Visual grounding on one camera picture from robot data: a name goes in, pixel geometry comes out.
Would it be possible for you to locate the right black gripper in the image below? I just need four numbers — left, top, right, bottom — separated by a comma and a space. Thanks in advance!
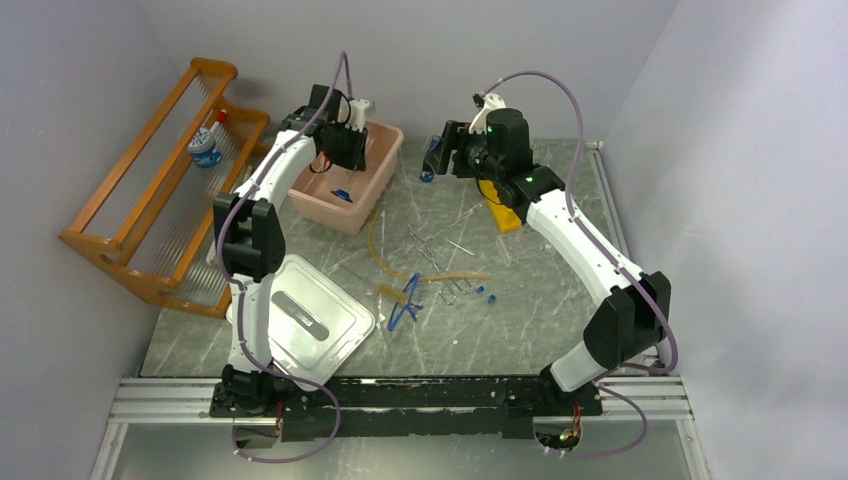
425, 120, 504, 183

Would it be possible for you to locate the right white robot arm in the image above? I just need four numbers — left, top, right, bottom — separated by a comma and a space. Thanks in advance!
422, 108, 671, 414

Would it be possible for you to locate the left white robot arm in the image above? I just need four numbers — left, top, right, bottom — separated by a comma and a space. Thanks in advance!
210, 85, 375, 416

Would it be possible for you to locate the blue stapler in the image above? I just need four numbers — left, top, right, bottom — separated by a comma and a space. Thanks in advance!
419, 135, 442, 183

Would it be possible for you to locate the pink plastic bin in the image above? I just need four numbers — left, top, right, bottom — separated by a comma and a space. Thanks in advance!
288, 122, 404, 236

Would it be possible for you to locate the clear glass rod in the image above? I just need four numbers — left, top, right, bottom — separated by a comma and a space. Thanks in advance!
445, 239, 476, 257

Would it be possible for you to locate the yellow test tube rack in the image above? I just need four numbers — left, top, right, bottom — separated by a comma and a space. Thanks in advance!
479, 180, 522, 234

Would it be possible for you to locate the red capped marker pen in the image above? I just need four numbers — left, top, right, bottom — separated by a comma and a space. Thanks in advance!
209, 109, 228, 133

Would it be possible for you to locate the test tube brush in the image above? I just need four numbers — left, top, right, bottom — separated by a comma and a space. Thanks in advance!
377, 283, 407, 303

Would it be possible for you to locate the blue white round container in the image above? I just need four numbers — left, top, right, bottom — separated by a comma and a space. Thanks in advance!
186, 128, 222, 168

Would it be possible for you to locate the white bin lid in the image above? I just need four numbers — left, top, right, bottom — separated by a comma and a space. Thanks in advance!
268, 254, 377, 391

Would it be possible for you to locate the wooden drying rack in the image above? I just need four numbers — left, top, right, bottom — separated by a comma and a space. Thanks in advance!
60, 57, 270, 318

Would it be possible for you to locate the black mounting rail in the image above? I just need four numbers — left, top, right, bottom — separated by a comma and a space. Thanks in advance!
208, 374, 603, 442

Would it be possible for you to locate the aluminium frame rail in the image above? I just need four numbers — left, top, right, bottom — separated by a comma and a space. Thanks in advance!
92, 376, 713, 479

